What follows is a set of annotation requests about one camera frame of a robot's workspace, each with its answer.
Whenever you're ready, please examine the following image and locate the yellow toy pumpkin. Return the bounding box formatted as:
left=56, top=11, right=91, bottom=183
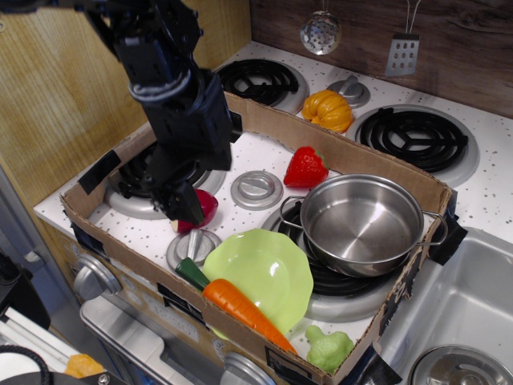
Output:
left=301, top=90, right=353, bottom=133

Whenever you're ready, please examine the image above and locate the stainless steel sink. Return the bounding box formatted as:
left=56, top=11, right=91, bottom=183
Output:
left=380, top=229, right=512, bottom=384

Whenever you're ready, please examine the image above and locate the black burner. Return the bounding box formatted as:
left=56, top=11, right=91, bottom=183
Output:
left=104, top=143, right=227, bottom=220
left=216, top=59, right=309, bottom=115
left=346, top=104, right=480, bottom=188
left=263, top=200, right=400, bottom=322

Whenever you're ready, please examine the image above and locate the black cable bottom left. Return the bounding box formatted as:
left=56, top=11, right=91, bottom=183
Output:
left=0, top=344, right=51, bottom=385

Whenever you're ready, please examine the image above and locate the back left black burner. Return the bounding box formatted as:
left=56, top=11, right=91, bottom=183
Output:
left=216, top=59, right=309, bottom=115

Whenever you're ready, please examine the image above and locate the silver oven knob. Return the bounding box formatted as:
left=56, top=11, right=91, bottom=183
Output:
left=220, top=352, right=276, bottom=385
left=73, top=253, right=122, bottom=301

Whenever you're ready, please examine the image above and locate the silver sink drain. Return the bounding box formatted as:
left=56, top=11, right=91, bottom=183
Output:
left=408, top=345, right=512, bottom=385

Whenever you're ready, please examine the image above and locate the front silver stove knob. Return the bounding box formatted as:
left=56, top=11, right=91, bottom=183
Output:
left=166, top=229, right=221, bottom=270

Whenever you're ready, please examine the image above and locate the green toy broccoli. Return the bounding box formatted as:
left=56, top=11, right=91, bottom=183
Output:
left=305, top=326, right=354, bottom=374

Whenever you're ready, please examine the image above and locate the silver stove knob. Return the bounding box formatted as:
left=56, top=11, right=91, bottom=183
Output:
left=328, top=75, right=370, bottom=108
left=230, top=170, right=284, bottom=211
left=166, top=229, right=221, bottom=270

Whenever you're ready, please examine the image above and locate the back silver stove knob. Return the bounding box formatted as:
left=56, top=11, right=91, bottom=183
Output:
left=328, top=75, right=370, bottom=108

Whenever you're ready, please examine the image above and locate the front right black burner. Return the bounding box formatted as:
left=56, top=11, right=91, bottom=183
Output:
left=263, top=200, right=400, bottom=322

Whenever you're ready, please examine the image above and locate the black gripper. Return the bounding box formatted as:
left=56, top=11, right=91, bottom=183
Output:
left=138, top=67, right=233, bottom=225

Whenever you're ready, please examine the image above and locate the hanging metal slotted spatula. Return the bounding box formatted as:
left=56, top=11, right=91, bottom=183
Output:
left=385, top=1, right=421, bottom=77

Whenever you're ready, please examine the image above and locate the silver oven front knob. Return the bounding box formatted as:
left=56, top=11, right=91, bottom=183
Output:
left=73, top=253, right=122, bottom=301

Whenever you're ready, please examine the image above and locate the hanging metal strainer ladle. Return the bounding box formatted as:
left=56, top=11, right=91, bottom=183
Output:
left=300, top=1, right=341, bottom=56

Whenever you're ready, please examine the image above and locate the brown cardboard fence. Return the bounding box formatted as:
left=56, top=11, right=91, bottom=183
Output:
left=61, top=93, right=452, bottom=384

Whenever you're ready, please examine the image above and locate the red toy strawberry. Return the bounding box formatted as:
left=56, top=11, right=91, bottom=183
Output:
left=284, top=146, right=329, bottom=188

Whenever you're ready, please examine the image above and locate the stainless steel pot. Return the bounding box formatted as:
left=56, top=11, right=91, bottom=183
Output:
left=297, top=174, right=449, bottom=278

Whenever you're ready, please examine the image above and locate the back right black burner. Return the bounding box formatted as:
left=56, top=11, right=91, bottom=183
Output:
left=346, top=104, right=480, bottom=188

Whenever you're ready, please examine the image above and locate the purple toy onion half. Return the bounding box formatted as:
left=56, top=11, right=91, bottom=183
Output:
left=171, top=189, right=218, bottom=233

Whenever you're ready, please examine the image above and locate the orange object bottom left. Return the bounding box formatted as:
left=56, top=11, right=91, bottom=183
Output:
left=64, top=354, right=105, bottom=379

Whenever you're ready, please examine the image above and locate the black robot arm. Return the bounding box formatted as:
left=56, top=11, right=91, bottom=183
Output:
left=1, top=1, right=234, bottom=225

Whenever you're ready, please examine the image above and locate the orange toy carrot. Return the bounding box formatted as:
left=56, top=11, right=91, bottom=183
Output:
left=175, top=257, right=297, bottom=354

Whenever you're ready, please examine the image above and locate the centre silver stove knob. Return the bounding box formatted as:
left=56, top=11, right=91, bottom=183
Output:
left=230, top=170, right=284, bottom=211

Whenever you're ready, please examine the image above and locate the light green plastic plate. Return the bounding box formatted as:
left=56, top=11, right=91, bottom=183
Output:
left=202, top=229, right=313, bottom=334

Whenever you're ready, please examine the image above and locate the front left black burner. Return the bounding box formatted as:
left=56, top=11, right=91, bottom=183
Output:
left=104, top=143, right=227, bottom=220

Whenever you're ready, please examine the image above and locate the silver oven door handle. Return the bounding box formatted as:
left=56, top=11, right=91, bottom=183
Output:
left=80, top=297, right=191, bottom=385

